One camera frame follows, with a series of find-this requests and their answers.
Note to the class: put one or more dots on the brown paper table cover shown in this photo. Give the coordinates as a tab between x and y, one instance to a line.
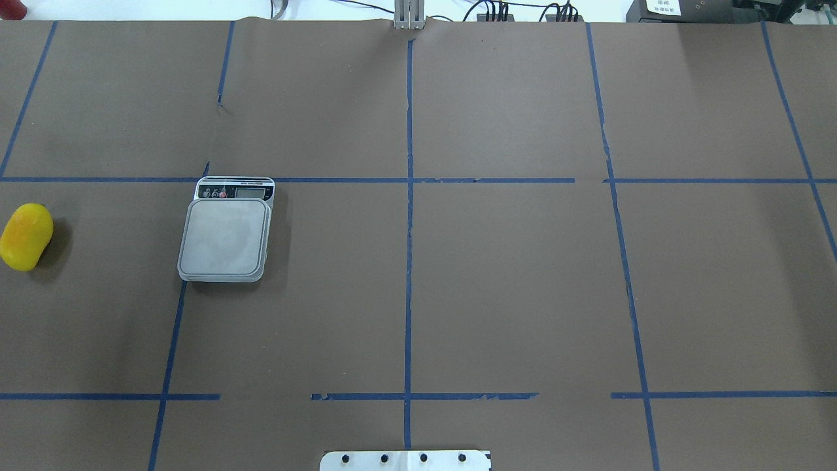
579	246

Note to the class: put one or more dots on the aluminium frame post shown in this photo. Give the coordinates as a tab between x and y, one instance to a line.
409	14

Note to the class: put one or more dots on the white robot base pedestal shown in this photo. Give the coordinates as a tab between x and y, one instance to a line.
468	459

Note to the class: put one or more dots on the right orange connector board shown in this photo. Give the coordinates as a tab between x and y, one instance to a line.
560	13

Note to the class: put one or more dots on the left orange connector board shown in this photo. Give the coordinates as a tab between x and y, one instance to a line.
495	12

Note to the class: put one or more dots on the black box with label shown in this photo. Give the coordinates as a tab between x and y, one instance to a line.
691	12

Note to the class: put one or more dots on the yellow mango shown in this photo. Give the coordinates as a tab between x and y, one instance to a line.
26	235

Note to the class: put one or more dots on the silver digital kitchen scale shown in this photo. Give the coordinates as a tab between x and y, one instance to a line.
226	231

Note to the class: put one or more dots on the orange connector board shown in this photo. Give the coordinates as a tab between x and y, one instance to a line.
495	12
560	13

